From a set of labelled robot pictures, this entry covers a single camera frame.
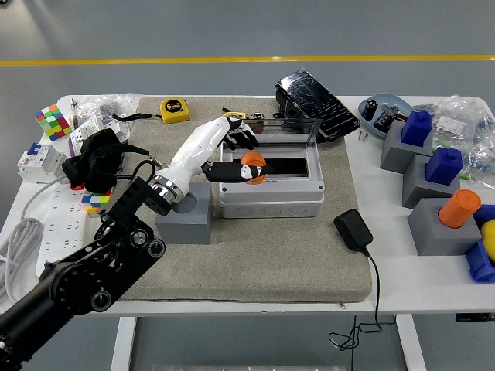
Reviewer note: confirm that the white table leg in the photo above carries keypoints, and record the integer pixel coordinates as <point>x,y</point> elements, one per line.
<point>412,344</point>
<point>121,348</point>

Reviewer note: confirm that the black panel stand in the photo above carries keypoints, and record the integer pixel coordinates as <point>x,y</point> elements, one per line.
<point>288,110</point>

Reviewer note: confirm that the grey electrical junction box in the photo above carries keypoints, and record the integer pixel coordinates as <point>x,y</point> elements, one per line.
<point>270,197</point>

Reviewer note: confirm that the black power adapter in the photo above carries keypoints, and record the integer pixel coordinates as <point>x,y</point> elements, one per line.
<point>352,230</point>

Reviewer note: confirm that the grey block with round hole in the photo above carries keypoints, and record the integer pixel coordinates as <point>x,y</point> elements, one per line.
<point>193,228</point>

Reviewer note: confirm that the black table control panel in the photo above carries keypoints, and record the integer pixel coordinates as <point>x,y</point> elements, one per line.
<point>473,317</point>

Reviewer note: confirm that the cracked black panel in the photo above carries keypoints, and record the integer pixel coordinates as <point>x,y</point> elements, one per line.
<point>317,102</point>

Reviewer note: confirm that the black cloth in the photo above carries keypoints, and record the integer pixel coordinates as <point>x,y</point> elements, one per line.
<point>96,166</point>

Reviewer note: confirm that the yellow ball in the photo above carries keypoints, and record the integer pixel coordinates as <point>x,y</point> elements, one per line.
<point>489,241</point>

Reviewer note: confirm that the white power strip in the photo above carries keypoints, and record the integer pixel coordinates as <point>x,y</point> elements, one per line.
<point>62,220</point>

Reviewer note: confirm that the small yellow tape measure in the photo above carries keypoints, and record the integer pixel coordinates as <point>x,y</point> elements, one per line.
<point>235,114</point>

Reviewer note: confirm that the smoky transparent box lid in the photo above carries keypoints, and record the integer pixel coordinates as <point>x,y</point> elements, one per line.
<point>288,127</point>

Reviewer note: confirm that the clear bag of parts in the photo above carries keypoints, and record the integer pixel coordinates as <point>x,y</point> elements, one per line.
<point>464,120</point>

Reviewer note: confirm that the grey holder block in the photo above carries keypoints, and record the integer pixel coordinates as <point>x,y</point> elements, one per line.
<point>392,154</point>
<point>419,191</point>
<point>429,235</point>

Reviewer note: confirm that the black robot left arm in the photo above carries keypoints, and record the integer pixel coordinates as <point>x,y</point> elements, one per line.
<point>96,263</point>

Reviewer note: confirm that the white circuit breaker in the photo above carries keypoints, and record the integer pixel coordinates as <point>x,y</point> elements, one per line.
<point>38,162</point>

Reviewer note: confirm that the blue plastic bin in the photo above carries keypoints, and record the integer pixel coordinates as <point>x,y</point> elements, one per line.
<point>479,266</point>

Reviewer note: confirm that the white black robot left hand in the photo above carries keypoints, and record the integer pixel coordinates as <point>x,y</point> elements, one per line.
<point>193,150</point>

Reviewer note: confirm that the grey-brown mat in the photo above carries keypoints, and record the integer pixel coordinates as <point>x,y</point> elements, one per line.
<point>263,266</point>

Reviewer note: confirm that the small screwdriver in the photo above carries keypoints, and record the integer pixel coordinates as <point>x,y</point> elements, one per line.
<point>74,114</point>

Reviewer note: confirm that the large yellow tape measure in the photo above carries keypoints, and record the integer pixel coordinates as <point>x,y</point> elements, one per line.
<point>175,110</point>

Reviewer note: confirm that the clear plastic bag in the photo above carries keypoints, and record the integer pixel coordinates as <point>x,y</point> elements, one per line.
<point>112,104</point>

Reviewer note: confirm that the blue-grey tray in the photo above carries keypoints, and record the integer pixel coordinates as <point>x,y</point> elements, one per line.
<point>390,99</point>

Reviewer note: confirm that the bright magic cube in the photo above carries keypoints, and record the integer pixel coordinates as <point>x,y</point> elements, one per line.
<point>96,201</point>

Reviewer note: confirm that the orange cylinder battery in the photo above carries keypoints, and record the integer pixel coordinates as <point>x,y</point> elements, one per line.
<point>253,157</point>
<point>460,208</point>

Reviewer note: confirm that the pastel magic cube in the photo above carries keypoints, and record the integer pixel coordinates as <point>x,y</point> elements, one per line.
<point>53,123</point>

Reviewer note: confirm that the blue square battery block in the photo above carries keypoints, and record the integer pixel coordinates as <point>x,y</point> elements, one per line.
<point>444,166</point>
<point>415,127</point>

